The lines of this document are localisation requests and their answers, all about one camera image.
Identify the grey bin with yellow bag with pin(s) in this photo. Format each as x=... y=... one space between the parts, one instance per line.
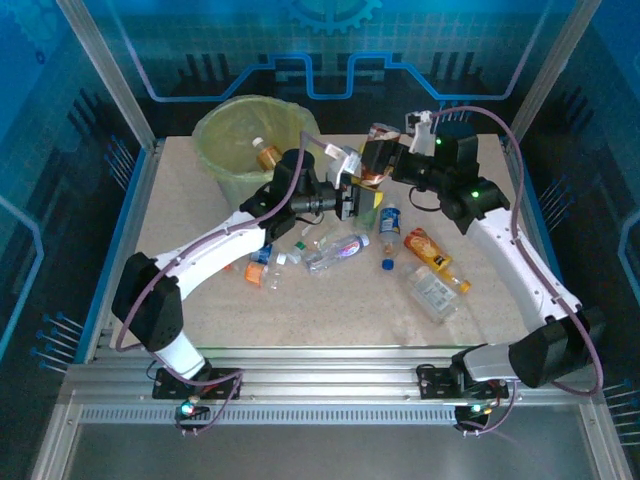
x=220 y=125

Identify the clear bottle blue label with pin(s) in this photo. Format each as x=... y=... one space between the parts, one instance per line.
x=265 y=256

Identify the orange juice bottle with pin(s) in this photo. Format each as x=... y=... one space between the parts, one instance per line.
x=430 y=252

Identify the small bottle green cap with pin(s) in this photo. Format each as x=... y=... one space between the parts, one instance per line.
x=298 y=248

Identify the snack wrapper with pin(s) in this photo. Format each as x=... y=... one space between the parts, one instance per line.
x=374 y=178

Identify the clear plastic bottle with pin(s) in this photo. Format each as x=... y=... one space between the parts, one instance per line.
x=322 y=236

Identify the amber bottle white cap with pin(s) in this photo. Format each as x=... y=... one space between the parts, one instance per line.
x=270 y=156

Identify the blue bottle cap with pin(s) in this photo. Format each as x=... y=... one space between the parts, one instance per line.
x=388 y=264

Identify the orange cap plastic bottle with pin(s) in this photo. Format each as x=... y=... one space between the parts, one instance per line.
x=255 y=274

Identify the aluminium frame post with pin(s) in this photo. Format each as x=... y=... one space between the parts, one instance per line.
x=555 y=65
x=105 y=65

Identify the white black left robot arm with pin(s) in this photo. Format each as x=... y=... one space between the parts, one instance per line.
x=210 y=250

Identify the aluminium frame rail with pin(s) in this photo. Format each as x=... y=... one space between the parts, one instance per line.
x=325 y=372

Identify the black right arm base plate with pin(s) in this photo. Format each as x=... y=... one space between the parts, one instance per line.
x=435 y=382

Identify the clear square bottle white label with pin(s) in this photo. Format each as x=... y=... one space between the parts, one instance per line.
x=432 y=295

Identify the blue yellow label bottle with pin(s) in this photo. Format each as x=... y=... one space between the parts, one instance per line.
x=390 y=220

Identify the clear bottle purple label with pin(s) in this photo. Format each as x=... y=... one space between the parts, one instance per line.
x=340 y=250

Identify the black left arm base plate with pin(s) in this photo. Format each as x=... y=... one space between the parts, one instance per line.
x=225 y=382

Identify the small LED connector board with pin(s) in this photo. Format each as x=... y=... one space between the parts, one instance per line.
x=475 y=410
x=189 y=409

